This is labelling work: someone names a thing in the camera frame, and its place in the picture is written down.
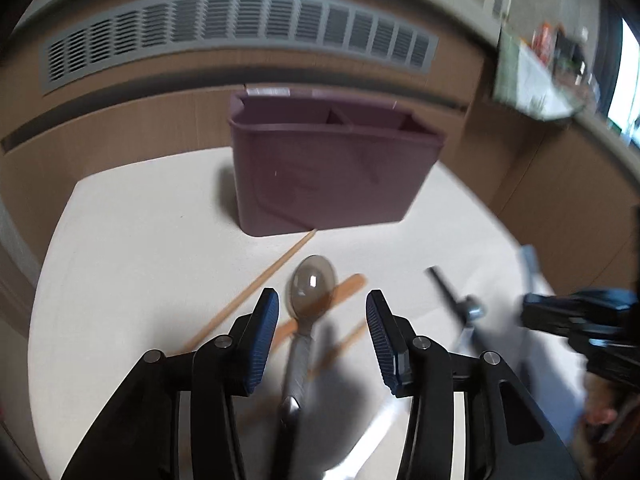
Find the person's right hand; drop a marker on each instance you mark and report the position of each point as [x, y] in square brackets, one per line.
[602, 415]

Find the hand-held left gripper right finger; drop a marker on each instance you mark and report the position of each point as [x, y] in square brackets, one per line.
[380, 327]

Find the metal spoon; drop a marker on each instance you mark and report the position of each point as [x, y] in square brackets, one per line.
[310, 285]

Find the grey ventilation grille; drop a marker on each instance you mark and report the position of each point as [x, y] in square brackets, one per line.
[235, 25]

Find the bright window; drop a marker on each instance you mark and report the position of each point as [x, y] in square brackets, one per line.
[625, 80]

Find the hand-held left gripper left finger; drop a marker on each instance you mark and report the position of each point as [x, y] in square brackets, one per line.
[263, 321]

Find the wooden chopstick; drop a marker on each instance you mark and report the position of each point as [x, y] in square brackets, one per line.
[260, 280]
[345, 342]

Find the flat wooden stick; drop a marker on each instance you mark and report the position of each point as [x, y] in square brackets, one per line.
[345, 287]

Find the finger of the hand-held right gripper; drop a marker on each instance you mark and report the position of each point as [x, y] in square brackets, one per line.
[530, 265]
[457, 302]

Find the purple plastic utensil holder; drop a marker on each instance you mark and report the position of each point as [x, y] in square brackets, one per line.
[320, 170]

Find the cluttered shelf with papers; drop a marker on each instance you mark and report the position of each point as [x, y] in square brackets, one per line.
[542, 75]

